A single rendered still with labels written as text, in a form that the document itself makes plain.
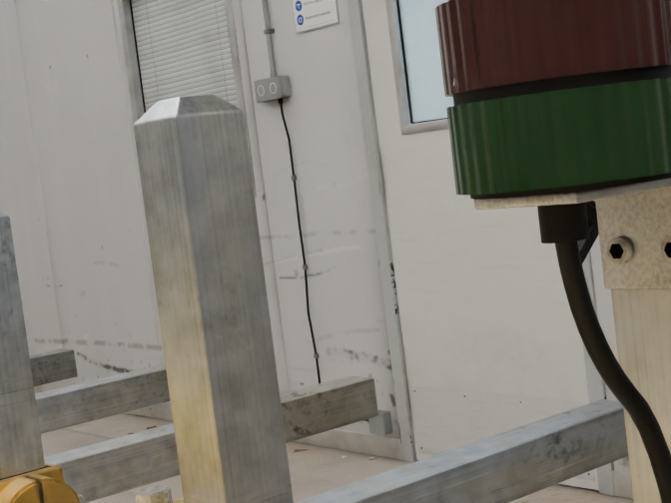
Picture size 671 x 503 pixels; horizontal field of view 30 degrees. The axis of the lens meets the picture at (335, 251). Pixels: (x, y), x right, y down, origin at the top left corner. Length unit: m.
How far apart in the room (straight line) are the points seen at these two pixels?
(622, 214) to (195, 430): 0.26
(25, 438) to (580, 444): 0.33
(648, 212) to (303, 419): 0.61
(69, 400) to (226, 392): 0.58
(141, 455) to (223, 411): 0.33
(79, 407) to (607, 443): 0.51
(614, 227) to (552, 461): 0.40
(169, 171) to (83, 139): 5.75
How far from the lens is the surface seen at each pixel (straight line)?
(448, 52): 0.31
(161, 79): 5.68
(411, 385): 4.53
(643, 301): 0.35
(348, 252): 4.66
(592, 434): 0.76
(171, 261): 0.54
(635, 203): 0.35
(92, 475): 0.84
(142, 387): 1.14
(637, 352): 0.36
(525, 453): 0.72
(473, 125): 0.30
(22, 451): 0.77
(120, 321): 6.21
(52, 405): 1.10
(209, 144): 0.53
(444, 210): 4.26
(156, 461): 0.86
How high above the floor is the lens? 1.13
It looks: 4 degrees down
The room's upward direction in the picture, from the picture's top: 7 degrees counter-clockwise
